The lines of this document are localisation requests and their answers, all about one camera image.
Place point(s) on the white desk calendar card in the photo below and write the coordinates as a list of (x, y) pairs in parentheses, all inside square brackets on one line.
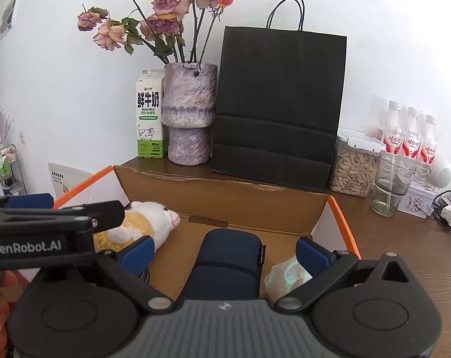
[(67, 179)]

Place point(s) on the pale dried grass sprig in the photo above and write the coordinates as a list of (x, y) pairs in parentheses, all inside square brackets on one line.
[(3, 119)]

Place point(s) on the iridescent packet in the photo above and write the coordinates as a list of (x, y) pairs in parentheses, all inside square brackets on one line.
[(285, 276)]

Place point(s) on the white and yellow plush sheep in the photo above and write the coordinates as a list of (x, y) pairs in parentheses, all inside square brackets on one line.
[(151, 216)]

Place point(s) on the orange-edged cardboard box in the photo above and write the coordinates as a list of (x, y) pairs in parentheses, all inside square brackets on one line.
[(229, 201)]

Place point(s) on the white round speaker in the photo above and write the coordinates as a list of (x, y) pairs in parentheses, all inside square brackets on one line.
[(443, 171)]

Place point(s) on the clear seed container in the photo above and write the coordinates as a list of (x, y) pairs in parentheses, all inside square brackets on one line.
[(350, 173)]

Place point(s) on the red label water bottle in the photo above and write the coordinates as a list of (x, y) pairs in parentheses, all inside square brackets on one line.
[(411, 141), (391, 134), (430, 149)]

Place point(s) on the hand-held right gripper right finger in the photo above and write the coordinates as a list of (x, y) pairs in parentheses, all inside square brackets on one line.
[(312, 256)]

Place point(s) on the person's left hand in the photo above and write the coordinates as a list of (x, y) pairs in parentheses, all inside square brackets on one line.
[(1, 302)]

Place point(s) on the navy blue fabric pouch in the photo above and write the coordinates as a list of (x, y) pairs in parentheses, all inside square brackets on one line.
[(225, 253)]

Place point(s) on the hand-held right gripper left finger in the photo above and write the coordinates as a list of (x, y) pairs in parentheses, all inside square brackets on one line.
[(136, 254)]

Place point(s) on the black paper bag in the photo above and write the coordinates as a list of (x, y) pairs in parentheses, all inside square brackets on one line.
[(281, 100)]

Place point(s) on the purple textured vase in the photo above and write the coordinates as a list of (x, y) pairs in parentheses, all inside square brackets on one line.
[(188, 112)]

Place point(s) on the stacked clear glasses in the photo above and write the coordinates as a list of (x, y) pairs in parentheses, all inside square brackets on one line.
[(387, 203)]

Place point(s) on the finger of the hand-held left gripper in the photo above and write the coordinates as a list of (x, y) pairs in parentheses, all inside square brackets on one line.
[(106, 214), (28, 201)]

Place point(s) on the bunch of dried pink roses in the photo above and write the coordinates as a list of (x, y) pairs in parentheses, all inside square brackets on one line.
[(166, 2)]

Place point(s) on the white printed tin box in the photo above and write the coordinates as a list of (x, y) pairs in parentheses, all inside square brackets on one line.
[(419, 202)]

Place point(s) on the white and green milk carton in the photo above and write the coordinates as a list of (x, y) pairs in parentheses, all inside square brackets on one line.
[(149, 119)]

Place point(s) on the white wall hook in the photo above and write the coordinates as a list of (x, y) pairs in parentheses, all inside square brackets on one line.
[(22, 137)]

